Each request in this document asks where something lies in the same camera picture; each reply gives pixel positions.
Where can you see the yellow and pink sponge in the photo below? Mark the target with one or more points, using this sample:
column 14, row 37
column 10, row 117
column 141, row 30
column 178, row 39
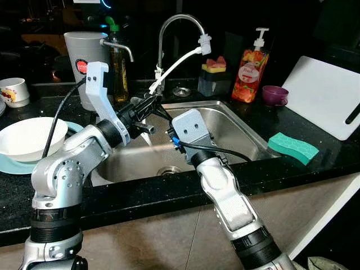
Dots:
column 214, row 66

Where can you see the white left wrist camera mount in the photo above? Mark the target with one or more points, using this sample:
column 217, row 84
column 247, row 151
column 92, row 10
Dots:
column 104, row 101

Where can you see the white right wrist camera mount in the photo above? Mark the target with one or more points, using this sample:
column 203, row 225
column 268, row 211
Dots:
column 191, row 129

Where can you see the purple cup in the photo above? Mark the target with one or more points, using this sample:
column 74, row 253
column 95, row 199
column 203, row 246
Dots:
column 274, row 95

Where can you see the teal sponge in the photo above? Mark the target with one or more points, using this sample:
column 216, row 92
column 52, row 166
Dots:
column 292, row 147

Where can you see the round chrome sink hole cover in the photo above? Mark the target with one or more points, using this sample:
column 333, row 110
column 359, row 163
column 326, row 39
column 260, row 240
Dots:
column 181, row 91

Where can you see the stainless steel sink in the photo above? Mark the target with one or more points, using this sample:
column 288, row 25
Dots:
column 236, row 129

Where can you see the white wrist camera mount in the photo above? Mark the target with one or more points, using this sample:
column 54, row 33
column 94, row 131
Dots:
column 191, row 129
column 104, row 101

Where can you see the green cloth on floor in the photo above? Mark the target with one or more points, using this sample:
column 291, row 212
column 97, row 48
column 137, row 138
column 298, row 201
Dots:
column 326, row 264

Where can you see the white printed mug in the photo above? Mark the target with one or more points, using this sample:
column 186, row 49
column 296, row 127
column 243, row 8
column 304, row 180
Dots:
column 14, row 90

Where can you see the white cutting board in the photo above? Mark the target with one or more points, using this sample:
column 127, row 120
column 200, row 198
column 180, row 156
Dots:
column 320, row 95

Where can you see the white faucet diverter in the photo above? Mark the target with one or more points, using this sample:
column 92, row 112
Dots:
column 205, row 44

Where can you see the white bowl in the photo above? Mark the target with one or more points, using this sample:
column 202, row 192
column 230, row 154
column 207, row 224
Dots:
column 25, row 138

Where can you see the orange dish soap pump bottle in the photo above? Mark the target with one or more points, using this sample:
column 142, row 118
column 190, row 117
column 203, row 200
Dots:
column 247, row 79

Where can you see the dark grey sponge holder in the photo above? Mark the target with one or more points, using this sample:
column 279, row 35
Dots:
column 212, row 84

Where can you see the oil bottle with green cap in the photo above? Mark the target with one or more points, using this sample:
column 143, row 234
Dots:
column 118, row 73

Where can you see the grey water filter jug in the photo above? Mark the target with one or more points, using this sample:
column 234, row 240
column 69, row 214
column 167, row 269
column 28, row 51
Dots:
column 79, row 50

